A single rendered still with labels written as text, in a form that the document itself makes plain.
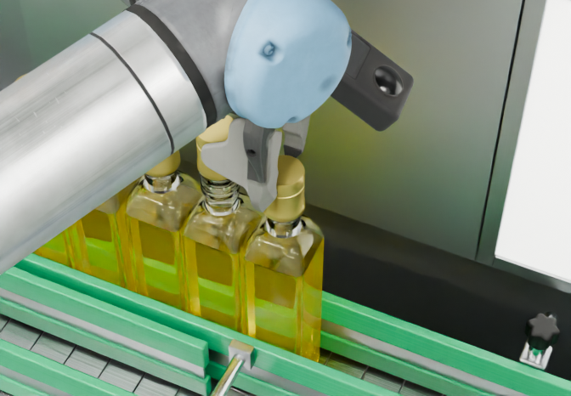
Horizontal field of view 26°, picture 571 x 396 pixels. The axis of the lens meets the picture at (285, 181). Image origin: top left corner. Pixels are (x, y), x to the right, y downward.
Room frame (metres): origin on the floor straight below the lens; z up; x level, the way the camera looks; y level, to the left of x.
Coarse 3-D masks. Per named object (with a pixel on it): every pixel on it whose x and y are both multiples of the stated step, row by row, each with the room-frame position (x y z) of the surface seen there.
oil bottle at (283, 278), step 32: (256, 224) 0.66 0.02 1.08; (256, 256) 0.64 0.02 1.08; (288, 256) 0.63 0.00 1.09; (320, 256) 0.66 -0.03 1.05; (256, 288) 0.63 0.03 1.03; (288, 288) 0.62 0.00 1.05; (320, 288) 0.66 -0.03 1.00; (256, 320) 0.63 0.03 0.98; (288, 320) 0.62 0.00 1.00; (320, 320) 0.66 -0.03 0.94
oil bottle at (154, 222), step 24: (144, 192) 0.69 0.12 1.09; (168, 192) 0.69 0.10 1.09; (192, 192) 0.70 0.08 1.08; (144, 216) 0.68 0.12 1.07; (168, 216) 0.67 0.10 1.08; (144, 240) 0.68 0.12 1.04; (168, 240) 0.67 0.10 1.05; (144, 264) 0.68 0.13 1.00; (168, 264) 0.67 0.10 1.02; (144, 288) 0.68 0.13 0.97; (168, 288) 0.67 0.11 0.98
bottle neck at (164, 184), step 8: (144, 176) 0.70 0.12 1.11; (152, 176) 0.69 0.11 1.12; (168, 176) 0.69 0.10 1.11; (176, 176) 0.70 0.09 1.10; (144, 184) 0.70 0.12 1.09; (152, 184) 0.69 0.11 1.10; (160, 184) 0.69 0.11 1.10; (168, 184) 0.69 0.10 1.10; (176, 184) 0.70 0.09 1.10; (160, 192) 0.69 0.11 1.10
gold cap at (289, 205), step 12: (288, 156) 0.67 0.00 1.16; (288, 168) 0.66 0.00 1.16; (300, 168) 0.66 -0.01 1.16; (288, 180) 0.64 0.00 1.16; (300, 180) 0.64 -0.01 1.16; (288, 192) 0.64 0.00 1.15; (300, 192) 0.64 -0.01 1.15; (276, 204) 0.64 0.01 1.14; (288, 204) 0.64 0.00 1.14; (300, 204) 0.64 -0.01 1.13; (276, 216) 0.64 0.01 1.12; (288, 216) 0.64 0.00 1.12
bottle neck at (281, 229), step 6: (300, 216) 0.65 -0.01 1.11; (270, 222) 0.65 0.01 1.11; (276, 222) 0.64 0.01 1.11; (282, 222) 0.64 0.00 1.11; (288, 222) 0.64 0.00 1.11; (294, 222) 0.64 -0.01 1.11; (300, 222) 0.65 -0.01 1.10; (270, 228) 0.65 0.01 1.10; (276, 228) 0.64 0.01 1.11; (282, 228) 0.64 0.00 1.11; (288, 228) 0.64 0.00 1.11; (294, 228) 0.64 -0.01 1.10; (300, 228) 0.65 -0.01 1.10; (270, 234) 0.64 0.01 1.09; (276, 234) 0.64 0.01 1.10; (282, 234) 0.64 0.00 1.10; (288, 234) 0.64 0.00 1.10; (294, 234) 0.64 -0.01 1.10
